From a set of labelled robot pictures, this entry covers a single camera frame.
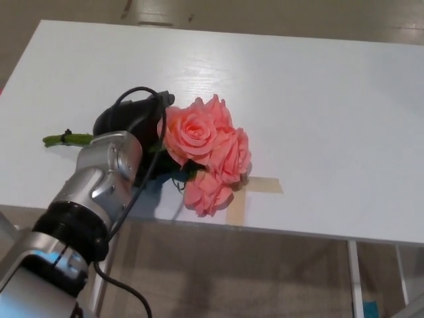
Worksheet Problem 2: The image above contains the beige masking tape strip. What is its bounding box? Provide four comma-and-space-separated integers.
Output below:
225, 189, 249, 227
246, 176, 286, 195

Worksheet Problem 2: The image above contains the pink artificial rose bouquet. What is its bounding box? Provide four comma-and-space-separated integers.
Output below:
42, 93, 253, 219

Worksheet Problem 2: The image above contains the grey metal stand frame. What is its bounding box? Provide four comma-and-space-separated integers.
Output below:
0, 210, 19, 238

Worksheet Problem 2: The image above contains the small blue floor object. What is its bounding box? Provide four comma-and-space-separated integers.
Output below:
363, 299, 379, 318

